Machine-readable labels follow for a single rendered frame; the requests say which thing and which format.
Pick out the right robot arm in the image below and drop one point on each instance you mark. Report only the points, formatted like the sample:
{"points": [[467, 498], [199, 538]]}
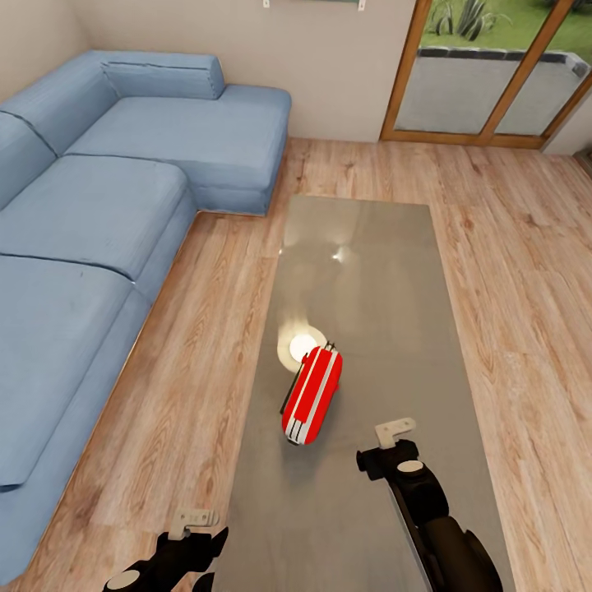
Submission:
{"points": [[449, 559]]}

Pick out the door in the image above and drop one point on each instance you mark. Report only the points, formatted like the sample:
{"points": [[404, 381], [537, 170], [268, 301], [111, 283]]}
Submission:
{"points": [[494, 73]]}

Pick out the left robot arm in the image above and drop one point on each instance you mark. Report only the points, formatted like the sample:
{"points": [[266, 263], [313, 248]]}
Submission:
{"points": [[177, 552]]}

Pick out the radio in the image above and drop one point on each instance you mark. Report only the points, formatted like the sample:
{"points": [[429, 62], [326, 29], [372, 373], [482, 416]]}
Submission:
{"points": [[306, 404]]}

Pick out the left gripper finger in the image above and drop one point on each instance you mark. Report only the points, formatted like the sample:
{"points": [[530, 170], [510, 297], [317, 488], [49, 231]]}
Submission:
{"points": [[217, 543]]}

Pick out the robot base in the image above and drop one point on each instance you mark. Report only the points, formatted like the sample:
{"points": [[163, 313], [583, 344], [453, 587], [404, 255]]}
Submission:
{"points": [[204, 580]]}

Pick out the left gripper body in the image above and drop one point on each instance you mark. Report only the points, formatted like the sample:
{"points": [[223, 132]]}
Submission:
{"points": [[189, 554]]}

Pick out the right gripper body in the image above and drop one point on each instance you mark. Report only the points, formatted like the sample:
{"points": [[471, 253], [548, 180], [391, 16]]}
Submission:
{"points": [[375, 459]]}

